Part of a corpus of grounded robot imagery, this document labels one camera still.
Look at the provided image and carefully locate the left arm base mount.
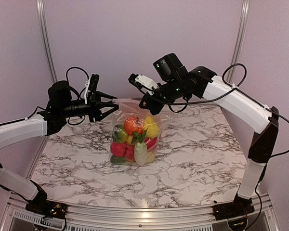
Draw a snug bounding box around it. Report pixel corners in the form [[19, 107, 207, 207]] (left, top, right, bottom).
[[26, 200, 67, 219]]

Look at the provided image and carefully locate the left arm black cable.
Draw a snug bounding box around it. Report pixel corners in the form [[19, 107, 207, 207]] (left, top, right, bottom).
[[33, 66, 92, 126]]

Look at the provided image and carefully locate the yellow fake lemon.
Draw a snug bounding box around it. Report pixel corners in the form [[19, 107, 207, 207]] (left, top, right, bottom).
[[144, 116, 159, 138]]

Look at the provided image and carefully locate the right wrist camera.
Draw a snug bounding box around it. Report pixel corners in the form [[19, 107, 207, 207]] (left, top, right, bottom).
[[128, 74, 159, 95]]

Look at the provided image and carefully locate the right aluminium frame post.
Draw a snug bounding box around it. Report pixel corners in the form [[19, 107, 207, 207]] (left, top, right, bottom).
[[227, 0, 251, 70]]

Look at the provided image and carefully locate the aluminium frame post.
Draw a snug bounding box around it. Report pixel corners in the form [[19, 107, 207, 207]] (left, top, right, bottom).
[[36, 0, 58, 83], [227, 0, 251, 70]]

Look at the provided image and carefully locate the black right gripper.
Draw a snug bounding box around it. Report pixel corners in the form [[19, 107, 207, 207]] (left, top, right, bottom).
[[138, 78, 184, 116]]

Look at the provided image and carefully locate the red fake pepper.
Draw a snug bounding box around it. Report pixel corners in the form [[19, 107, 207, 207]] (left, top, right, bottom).
[[144, 137, 158, 151]]

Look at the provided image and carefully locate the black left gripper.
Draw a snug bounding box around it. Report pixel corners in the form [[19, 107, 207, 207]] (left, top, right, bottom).
[[60, 90, 118, 122]]

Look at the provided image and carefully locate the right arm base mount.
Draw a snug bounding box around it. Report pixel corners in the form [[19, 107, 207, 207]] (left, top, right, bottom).
[[212, 200, 255, 220]]

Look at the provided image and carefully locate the pink fake fruit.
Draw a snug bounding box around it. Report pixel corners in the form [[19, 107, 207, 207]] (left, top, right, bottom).
[[110, 142, 127, 157]]

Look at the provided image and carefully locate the orange fake pumpkin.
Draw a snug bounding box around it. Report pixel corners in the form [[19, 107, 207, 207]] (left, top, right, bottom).
[[123, 116, 145, 136]]

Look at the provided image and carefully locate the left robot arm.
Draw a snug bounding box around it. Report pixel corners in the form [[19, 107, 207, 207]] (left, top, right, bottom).
[[0, 80, 119, 214]]

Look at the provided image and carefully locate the front aluminium rail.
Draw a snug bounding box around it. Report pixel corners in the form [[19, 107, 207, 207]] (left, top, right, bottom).
[[4, 190, 280, 231]]

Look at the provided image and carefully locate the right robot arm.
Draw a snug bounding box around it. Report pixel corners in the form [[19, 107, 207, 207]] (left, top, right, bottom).
[[134, 53, 279, 216]]

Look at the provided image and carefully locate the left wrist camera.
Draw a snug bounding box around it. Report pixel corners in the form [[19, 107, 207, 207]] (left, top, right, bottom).
[[84, 74, 100, 104]]

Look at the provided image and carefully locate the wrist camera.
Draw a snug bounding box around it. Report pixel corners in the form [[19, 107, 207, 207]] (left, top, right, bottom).
[[128, 74, 159, 95], [84, 74, 100, 104]]

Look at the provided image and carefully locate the clear zip top bag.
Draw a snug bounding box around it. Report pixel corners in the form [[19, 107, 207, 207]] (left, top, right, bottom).
[[109, 99, 175, 167]]

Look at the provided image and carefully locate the left aluminium frame post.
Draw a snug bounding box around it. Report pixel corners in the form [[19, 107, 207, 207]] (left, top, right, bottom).
[[36, 0, 58, 83]]

